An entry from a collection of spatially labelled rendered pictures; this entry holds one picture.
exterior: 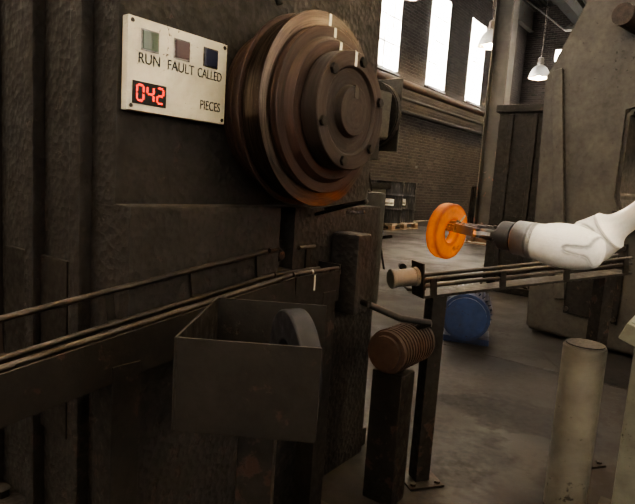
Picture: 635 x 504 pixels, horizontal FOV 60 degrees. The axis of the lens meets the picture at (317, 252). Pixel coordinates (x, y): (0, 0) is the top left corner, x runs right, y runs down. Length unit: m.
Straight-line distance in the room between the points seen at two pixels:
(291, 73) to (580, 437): 1.31
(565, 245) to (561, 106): 2.68
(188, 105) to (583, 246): 0.94
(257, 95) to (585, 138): 2.96
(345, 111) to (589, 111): 2.78
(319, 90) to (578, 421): 1.20
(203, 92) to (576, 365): 1.27
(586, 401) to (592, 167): 2.30
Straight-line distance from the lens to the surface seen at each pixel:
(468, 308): 3.40
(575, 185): 3.93
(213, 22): 1.38
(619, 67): 3.94
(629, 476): 1.92
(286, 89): 1.27
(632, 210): 1.50
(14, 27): 1.60
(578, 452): 1.88
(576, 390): 1.81
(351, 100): 1.35
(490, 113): 10.37
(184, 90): 1.27
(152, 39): 1.23
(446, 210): 1.55
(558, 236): 1.40
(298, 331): 0.79
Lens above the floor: 0.95
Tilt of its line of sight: 7 degrees down
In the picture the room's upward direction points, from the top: 4 degrees clockwise
